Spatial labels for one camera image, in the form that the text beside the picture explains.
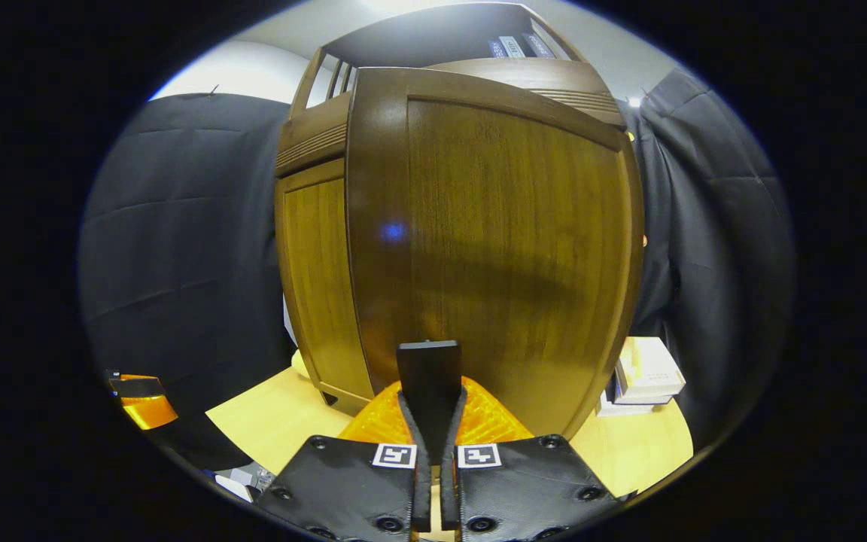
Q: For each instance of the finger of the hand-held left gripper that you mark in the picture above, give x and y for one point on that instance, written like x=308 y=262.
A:
x=149 y=410

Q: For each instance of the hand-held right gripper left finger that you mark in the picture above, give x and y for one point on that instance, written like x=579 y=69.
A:
x=343 y=489

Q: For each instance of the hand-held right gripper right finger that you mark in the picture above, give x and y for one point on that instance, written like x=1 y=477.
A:
x=531 y=489

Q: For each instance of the wooden cabinet door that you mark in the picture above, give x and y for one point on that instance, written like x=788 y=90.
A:
x=509 y=248
x=317 y=286

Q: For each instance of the wooden double-door shoe cabinet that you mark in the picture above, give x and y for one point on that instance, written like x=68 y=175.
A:
x=433 y=34

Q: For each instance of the wooden cabinet drawer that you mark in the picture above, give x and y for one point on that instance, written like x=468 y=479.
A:
x=313 y=135

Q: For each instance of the black backdrop cloth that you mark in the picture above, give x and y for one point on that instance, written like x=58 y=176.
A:
x=177 y=226

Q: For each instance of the blue spine book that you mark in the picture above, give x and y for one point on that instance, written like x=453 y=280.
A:
x=497 y=49

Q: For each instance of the white spine book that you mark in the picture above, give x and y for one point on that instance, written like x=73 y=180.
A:
x=512 y=46

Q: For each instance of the dark spine book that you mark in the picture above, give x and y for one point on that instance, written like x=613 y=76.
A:
x=537 y=44

